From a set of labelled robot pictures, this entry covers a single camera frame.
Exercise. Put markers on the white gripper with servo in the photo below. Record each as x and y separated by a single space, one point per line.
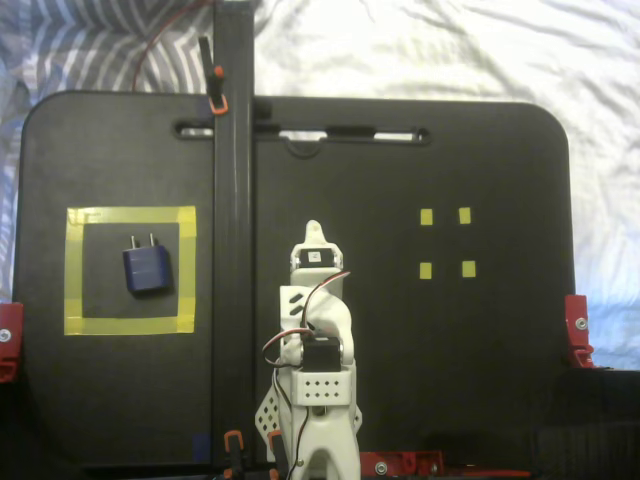
315 276

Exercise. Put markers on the blue and white charger block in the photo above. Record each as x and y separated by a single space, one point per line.
147 270

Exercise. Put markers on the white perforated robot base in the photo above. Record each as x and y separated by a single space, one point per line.
270 415

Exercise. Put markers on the black flat bar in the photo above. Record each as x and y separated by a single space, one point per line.
232 250

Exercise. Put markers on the small yellow tape marker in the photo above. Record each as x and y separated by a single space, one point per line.
426 217
425 270
469 269
464 215

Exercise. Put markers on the orange and black bar clamp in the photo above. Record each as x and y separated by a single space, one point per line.
216 85

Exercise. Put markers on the yellow tape square outline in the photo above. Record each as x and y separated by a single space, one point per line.
130 326

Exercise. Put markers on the orange and black spring clamp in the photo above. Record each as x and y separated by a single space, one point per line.
276 447
233 445

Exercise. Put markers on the white bedsheet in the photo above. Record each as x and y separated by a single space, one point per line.
450 50

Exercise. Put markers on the grey striped blanket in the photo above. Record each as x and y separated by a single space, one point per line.
75 50

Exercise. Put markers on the black backdrop board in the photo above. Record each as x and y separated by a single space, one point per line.
600 425

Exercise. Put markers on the red corner bracket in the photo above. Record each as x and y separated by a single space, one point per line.
10 340
577 330
400 462

